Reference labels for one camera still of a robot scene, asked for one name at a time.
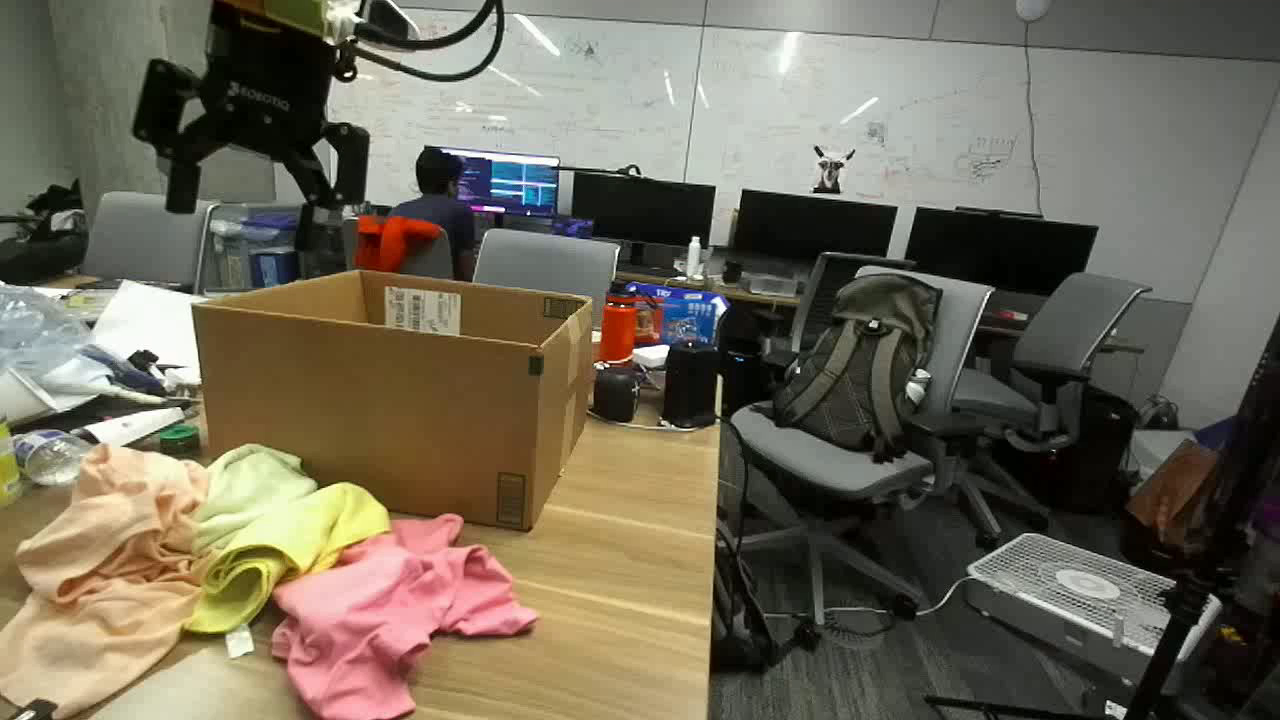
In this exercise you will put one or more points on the small black cup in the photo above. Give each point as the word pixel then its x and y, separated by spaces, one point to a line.
pixel 616 392

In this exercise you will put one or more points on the peach shirt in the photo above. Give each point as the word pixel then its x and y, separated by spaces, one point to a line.
pixel 93 585

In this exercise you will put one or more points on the black computer monitor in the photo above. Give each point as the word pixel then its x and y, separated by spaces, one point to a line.
pixel 645 211
pixel 1002 245
pixel 812 226

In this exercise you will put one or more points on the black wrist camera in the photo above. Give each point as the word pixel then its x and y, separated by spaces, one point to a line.
pixel 163 101

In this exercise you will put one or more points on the pink shirt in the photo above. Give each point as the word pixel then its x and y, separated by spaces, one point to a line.
pixel 385 614

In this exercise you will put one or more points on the black equipment pile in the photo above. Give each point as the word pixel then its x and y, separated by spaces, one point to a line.
pixel 33 232

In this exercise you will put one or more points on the yellow-green wrist mounting plate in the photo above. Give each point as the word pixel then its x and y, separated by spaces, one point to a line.
pixel 274 12

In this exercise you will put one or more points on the clear plastic storage bin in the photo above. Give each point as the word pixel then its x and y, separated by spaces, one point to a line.
pixel 1081 594

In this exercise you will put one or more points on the black camera tripod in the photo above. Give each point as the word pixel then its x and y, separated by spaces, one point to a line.
pixel 1161 652

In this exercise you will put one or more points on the black cylinder speaker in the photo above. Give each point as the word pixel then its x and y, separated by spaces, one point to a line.
pixel 688 384

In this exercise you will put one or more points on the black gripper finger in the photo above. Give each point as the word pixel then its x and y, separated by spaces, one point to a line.
pixel 181 182
pixel 349 166

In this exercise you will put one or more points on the grey-green backpack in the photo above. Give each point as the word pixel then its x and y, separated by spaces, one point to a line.
pixel 852 373

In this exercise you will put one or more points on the red bottle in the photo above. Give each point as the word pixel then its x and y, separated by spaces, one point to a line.
pixel 616 331

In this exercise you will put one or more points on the glass whiteboard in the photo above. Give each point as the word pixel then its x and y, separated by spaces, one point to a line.
pixel 800 105

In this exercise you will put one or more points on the light grey office chair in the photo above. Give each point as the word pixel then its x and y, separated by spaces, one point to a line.
pixel 547 262

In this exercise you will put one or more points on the yellow towel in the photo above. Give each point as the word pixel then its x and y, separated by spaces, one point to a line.
pixel 307 532

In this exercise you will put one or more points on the seated person in dark shirt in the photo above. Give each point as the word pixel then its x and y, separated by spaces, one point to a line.
pixel 444 203

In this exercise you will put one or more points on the grey mesh office chair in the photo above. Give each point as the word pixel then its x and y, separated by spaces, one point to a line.
pixel 824 469

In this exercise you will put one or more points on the clear plastic bottle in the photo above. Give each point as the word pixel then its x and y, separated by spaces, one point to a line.
pixel 46 456

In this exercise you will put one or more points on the white plastic bag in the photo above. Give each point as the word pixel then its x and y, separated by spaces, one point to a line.
pixel 43 352

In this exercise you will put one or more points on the brown cardboard box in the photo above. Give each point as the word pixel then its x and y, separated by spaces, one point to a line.
pixel 400 401

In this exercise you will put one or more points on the small animal figurine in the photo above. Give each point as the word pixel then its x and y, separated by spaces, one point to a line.
pixel 833 168

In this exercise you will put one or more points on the white plastic bottle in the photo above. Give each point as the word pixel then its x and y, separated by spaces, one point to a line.
pixel 695 259

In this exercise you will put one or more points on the brown bag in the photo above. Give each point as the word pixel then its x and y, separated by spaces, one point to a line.
pixel 1172 494

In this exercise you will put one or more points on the white paper sheet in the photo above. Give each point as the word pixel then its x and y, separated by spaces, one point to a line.
pixel 144 327

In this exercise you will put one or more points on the lit blue computer monitor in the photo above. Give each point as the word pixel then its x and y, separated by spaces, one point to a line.
pixel 514 182

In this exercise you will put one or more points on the blue printed box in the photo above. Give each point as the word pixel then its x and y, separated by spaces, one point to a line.
pixel 684 318

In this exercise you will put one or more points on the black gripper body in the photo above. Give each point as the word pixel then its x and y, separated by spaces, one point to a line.
pixel 267 80

